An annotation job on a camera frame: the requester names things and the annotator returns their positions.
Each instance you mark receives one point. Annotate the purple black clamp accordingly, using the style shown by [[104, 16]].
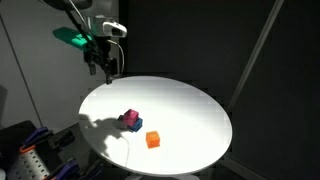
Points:
[[66, 166], [36, 135]]

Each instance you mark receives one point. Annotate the orange block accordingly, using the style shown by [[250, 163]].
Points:
[[153, 140]]

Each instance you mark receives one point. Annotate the blue block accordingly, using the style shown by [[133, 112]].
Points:
[[137, 125]]

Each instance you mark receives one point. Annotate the blue and red clamps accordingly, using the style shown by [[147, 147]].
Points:
[[30, 165]]

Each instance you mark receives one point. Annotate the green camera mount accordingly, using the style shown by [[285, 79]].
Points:
[[70, 36]]

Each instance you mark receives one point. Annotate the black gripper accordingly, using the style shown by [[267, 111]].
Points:
[[100, 55]]

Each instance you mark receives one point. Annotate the magenta block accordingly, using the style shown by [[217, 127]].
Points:
[[131, 116]]

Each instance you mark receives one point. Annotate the grey metal pole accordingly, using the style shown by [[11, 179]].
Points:
[[256, 53]]

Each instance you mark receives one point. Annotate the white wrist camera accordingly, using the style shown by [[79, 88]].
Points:
[[115, 29]]

